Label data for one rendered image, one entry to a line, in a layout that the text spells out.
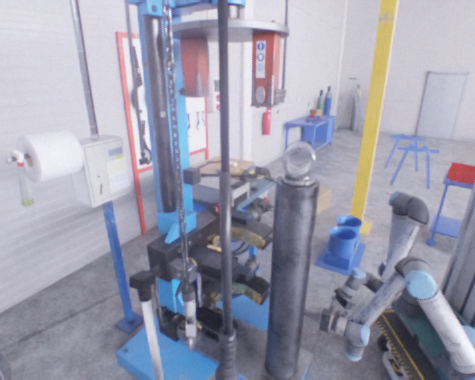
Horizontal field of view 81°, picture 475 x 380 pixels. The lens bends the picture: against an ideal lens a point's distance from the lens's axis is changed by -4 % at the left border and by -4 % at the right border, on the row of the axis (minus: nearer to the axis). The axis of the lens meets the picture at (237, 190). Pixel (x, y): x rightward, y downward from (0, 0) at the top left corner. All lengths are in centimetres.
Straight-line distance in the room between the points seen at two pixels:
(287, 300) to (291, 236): 40
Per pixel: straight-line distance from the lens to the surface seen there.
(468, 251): 219
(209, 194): 215
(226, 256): 63
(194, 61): 156
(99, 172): 200
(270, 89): 140
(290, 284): 163
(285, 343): 194
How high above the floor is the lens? 195
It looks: 22 degrees down
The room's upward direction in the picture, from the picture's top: straight up
